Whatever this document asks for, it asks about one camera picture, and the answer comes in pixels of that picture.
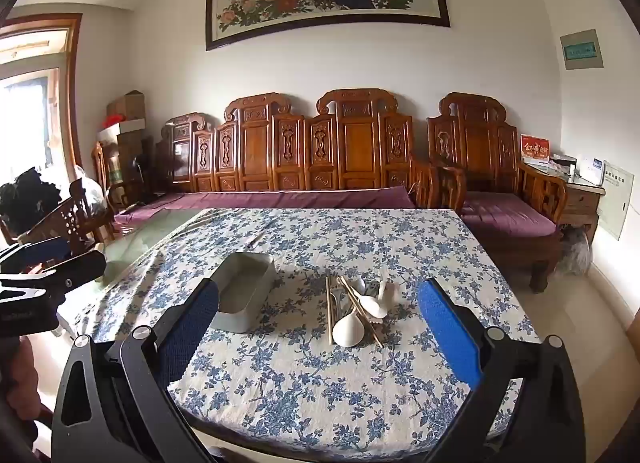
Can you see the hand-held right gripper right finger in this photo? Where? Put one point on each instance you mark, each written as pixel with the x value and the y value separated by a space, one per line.
pixel 445 315

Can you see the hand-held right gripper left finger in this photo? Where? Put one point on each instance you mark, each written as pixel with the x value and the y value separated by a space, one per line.
pixel 200 305

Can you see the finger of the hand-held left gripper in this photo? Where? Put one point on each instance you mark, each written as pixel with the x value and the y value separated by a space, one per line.
pixel 75 273
pixel 45 250

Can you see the grey utensil box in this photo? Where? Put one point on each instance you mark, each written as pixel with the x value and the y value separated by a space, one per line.
pixel 240 318

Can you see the large white plastic ladle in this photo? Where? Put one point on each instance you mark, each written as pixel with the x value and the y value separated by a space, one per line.
pixel 350 330

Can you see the person's left forearm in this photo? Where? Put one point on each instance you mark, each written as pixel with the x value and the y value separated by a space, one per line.
pixel 27 378

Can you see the dark carved wooden chair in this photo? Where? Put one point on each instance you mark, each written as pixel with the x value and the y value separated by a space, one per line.
pixel 70 218

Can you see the black cloth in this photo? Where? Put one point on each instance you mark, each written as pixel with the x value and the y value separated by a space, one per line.
pixel 25 203

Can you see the clear plastic bag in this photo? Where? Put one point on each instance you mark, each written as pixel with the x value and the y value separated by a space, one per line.
pixel 92 185

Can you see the brown wooden chopstick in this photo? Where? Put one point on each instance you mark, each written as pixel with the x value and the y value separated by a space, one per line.
pixel 361 313

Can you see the small metal spoon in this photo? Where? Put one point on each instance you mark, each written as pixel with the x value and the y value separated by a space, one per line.
pixel 359 285

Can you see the purple armchair cushion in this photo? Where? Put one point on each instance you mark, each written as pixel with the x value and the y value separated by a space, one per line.
pixel 500 215

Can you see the blue floral tablecloth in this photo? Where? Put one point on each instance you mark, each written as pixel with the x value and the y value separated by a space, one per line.
pixel 300 393

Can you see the grey fluffy duster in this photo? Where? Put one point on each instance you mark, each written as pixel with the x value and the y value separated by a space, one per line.
pixel 575 253

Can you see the purple sofa cushion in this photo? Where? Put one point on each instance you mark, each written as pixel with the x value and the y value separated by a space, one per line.
pixel 300 199

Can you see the brown cardboard box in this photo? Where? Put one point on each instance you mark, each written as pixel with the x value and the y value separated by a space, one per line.
pixel 127 104

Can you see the carved wooden sofa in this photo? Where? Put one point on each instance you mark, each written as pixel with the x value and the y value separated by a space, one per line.
pixel 260 143

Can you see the carved wooden armchair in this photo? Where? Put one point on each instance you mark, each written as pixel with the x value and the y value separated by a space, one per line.
pixel 475 143

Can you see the wooden side table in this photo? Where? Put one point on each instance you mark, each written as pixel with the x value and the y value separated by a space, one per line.
pixel 580 200

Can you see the red gift box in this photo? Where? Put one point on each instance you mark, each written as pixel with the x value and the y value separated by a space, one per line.
pixel 535 148

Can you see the wooden window frame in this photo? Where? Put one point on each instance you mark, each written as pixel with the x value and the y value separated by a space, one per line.
pixel 70 93

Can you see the white wall cabinet door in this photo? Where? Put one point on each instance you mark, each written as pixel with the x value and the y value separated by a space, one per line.
pixel 615 198

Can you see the green wall panel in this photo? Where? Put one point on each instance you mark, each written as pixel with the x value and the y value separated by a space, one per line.
pixel 580 50

